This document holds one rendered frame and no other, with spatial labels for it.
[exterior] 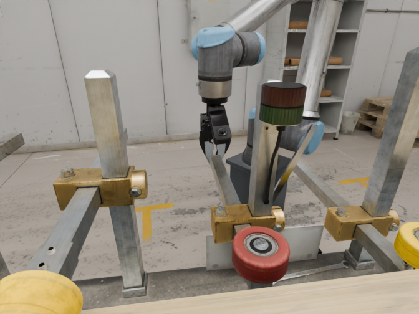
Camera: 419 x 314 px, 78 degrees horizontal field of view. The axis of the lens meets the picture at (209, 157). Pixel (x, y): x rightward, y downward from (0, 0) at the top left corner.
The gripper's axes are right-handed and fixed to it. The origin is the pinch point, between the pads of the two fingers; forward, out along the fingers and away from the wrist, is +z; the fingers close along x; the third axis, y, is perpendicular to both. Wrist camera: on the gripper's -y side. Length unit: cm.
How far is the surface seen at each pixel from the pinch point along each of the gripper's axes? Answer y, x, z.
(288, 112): -36.7, -3.7, -26.6
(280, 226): -32.5, -7.3, -3.4
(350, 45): 225, -189, -22
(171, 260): 43, 17, 84
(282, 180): -24.3, -10.5, -8.1
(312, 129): -20.9, -16.8, -17.9
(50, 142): 224, 152, 79
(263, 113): -34.5, -1.1, -25.9
